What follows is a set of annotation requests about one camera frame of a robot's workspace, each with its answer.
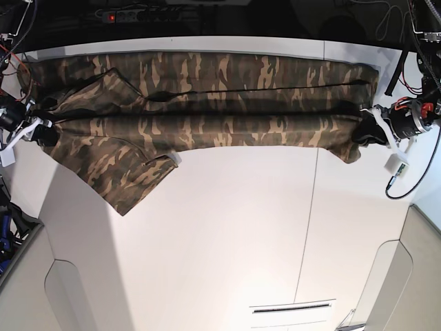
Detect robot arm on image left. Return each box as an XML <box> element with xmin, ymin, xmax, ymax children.
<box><xmin>1</xmin><ymin>1</ymin><xmax>59</xmax><ymax>155</ymax></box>

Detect black camera cable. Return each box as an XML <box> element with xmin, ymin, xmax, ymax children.
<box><xmin>384</xmin><ymin>113</ymin><xmax>441</xmax><ymax>200</ymax></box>

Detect blue and black bin contents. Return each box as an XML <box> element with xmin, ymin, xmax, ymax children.
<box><xmin>1</xmin><ymin>176</ymin><xmax>43</xmax><ymax>283</ymax></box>

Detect camouflage T-shirt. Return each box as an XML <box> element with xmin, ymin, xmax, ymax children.
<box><xmin>19</xmin><ymin>52</ymin><xmax>379</xmax><ymax>215</ymax></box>

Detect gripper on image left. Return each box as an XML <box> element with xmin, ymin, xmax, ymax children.
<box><xmin>1</xmin><ymin>99</ymin><xmax>59</xmax><ymax>150</ymax></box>

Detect white camera box image left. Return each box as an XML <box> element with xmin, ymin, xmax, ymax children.
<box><xmin>0</xmin><ymin>148</ymin><xmax>16</xmax><ymax>167</ymax></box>

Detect black power strip red switch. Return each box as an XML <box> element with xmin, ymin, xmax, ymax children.
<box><xmin>95</xmin><ymin>8</ymin><xmax>181</xmax><ymax>23</ymax></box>

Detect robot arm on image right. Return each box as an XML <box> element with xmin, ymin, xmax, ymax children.
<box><xmin>352</xmin><ymin>1</ymin><xmax>440</xmax><ymax>148</ymax></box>

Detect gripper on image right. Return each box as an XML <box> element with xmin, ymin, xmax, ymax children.
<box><xmin>351</xmin><ymin>98</ymin><xmax>440</xmax><ymax>153</ymax></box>

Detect white camera box image right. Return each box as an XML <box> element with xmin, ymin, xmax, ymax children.
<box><xmin>384</xmin><ymin>154</ymin><xmax>409</xmax><ymax>177</ymax></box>

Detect white camera box image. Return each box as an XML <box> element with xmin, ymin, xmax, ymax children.
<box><xmin>0</xmin><ymin>148</ymin><xmax>16</xmax><ymax>167</ymax></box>
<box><xmin>384</xmin><ymin>154</ymin><xmax>409</xmax><ymax>177</ymax></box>

